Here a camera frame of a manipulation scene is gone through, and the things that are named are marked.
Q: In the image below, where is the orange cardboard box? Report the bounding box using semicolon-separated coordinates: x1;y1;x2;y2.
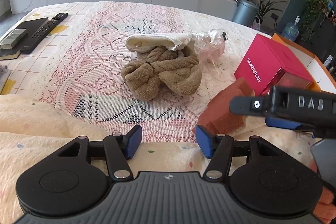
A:
272;33;336;94

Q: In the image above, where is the black flat book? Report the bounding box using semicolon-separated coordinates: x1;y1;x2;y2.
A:
5;17;49;50

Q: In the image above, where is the red Wonderlab box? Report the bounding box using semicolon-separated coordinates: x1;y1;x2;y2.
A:
234;34;315;97

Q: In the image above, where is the thin grey notebook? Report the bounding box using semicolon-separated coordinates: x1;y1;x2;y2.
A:
0;49;21;60

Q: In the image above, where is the blue water bottle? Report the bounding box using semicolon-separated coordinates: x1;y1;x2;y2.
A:
282;15;300;42

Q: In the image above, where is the green trailing pot plant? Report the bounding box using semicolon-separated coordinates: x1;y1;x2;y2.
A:
299;0;328;41

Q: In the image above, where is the orange brown sponge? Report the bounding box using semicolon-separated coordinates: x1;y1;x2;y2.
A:
192;77;255;138

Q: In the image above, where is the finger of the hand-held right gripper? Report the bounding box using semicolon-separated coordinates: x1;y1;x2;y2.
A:
229;95;273;117
265;114;315;132

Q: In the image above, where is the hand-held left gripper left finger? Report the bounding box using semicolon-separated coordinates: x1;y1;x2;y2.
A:
54;124;143;180

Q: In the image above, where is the dark cabinet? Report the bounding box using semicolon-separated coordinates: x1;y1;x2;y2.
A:
304;11;336;56

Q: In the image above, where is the snake plant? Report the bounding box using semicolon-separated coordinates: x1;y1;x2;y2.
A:
249;0;288;28

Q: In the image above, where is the blue-grey trash can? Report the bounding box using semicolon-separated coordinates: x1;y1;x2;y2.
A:
232;0;259;28

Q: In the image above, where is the pink white lace tablecloth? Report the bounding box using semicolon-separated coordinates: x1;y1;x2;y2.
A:
26;1;272;143

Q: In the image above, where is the black remote control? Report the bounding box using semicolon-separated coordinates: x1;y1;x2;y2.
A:
20;13;69;54

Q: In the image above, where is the clear plastic bag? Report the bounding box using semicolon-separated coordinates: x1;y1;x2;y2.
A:
194;28;227;63

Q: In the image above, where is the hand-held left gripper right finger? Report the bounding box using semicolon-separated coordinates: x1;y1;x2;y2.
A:
196;125;282;179

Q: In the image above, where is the checked white tablecloth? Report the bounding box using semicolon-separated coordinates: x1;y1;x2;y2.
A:
0;6;87;96

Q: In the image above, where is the person's right hand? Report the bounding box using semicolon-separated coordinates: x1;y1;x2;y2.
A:
314;186;336;224

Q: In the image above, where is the white cloth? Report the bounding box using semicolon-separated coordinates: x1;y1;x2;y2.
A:
125;32;196;52

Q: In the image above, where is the cream dotted quilt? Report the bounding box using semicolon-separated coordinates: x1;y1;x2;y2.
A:
0;94;324;224

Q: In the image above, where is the brown fluffy towel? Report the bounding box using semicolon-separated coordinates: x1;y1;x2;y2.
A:
121;46;202;101

